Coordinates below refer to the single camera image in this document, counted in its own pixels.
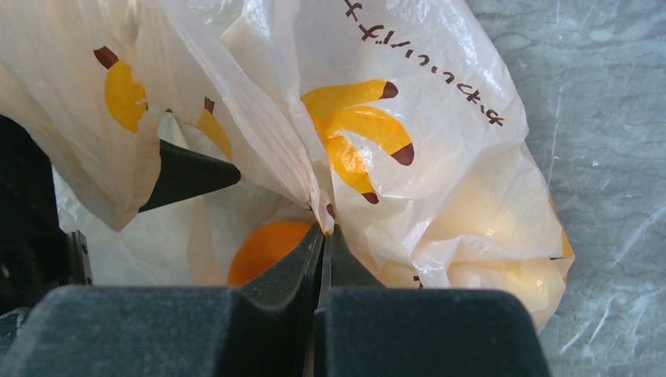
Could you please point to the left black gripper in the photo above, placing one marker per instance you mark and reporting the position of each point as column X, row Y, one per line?
column 37, row 256

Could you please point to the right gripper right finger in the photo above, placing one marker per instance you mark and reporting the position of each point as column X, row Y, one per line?
column 362, row 328

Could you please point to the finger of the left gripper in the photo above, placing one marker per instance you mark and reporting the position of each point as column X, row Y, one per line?
column 185, row 174

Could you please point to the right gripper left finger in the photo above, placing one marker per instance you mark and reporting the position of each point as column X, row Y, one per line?
column 260, row 329

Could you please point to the translucent orange plastic bag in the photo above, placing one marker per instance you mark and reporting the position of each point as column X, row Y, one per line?
column 362, row 116

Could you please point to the fake orange fruit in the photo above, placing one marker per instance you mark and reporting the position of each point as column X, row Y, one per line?
column 264, row 247

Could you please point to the fake yellow lemon in bag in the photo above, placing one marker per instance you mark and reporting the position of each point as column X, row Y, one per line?
column 488, row 239

